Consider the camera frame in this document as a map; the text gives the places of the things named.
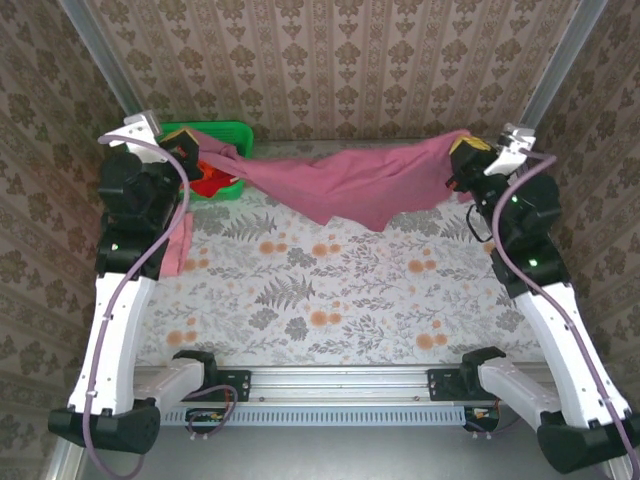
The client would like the aluminium frame rail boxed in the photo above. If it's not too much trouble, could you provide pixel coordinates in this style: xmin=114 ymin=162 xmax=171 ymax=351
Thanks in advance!
xmin=133 ymin=364 xmax=557 ymax=406

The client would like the mauve t-shirt with print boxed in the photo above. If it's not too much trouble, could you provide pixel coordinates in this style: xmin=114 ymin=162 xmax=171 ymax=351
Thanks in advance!
xmin=191 ymin=128 xmax=475 ymax=233

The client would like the orange-red crumpled t-shirt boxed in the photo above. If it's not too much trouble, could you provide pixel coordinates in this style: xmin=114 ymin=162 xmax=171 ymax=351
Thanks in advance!
xmin=188 ymin=159 xmax=242 ymax=198

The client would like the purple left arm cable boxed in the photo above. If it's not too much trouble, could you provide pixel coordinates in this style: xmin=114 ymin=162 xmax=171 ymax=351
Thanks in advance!
xmin=81 ymin=133 xmax=239 ymax=480

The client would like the white slotted cable duct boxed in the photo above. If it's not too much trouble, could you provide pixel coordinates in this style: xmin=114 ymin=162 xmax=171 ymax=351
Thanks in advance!
xmin=162 ymin=405 xmax=466 ymax=428

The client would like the floral patterned tablecloth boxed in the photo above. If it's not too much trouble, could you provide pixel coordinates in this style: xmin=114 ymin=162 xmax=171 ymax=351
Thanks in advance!
xmin=133 ymin=139 xmax=547 ymax=367

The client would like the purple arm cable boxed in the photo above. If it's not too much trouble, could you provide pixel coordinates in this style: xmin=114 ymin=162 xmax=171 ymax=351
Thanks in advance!
xmin=491 ymin=152 xmax=640 ymax=472
xmin=81 ymin=133 xmax=239 ymax=480

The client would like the light pink folded t-shirt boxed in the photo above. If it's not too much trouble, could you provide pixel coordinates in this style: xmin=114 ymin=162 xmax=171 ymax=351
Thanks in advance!
xmin=158 ymin=212 xmax=195 ymax=277

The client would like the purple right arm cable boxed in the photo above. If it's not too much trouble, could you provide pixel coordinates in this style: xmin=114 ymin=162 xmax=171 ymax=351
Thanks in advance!
xmin=491 ymin=152 xmax=640 ymax=472

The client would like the black controller board with wires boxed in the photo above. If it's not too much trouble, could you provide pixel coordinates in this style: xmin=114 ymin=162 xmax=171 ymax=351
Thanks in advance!
xmin=185 ymin=407 xmax=225 ymax=434
xmin=463 ymin=405 xmax=501 ymax=432

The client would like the green plastic basket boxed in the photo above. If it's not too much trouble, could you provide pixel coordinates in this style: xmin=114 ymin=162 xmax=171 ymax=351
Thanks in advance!
xmin=154 ymin=121 xmax=255 ymax=202

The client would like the aluminium frame post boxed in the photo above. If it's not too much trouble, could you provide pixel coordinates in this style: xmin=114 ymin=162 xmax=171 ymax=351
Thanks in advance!
xmin=58 ymin=0 xmax=151 ymax=127
xmin=514 ymin=0 xmax=609 ymax=134

